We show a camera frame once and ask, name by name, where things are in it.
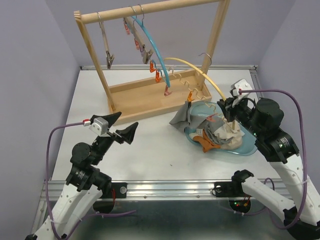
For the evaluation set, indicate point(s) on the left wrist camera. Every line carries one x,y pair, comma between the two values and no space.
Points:
97,125

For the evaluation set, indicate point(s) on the blue plastic hanger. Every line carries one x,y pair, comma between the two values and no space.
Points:
156,62

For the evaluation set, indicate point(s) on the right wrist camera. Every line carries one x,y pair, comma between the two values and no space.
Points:
238,87

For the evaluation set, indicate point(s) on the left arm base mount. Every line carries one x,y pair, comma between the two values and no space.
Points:
117,190

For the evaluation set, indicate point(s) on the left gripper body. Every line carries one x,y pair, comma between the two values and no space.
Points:
104,143

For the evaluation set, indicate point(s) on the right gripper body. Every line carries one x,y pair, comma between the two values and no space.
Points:
241,112

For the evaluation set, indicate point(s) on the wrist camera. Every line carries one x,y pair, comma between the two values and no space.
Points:
238,87
97,125

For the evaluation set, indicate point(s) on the aluminium mounting rail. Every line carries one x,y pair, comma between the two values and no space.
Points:
165,190

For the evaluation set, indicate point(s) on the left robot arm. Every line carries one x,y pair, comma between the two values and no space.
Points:
85,183

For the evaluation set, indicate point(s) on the wooden clothes rack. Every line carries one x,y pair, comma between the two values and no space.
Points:
145,98

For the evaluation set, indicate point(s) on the teal plastic bin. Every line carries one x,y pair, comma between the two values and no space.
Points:
210,110

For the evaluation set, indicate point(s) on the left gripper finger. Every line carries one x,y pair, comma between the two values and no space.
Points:
110,118
128,134

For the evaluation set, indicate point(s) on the beige cotton underwear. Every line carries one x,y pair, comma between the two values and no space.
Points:
232,138

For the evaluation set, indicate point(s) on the grey and cream underwear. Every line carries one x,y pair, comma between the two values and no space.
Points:
214,130

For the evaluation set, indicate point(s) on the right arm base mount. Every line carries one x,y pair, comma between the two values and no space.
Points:
226,189

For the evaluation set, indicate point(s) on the plain grey underwear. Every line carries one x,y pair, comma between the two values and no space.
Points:
184,119

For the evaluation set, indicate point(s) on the yellow plastic hanger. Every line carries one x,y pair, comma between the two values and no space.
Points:
200,72

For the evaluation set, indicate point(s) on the orange and cream underwear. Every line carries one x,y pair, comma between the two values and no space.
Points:
205,142

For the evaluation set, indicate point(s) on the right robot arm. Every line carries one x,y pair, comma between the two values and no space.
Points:
301,213

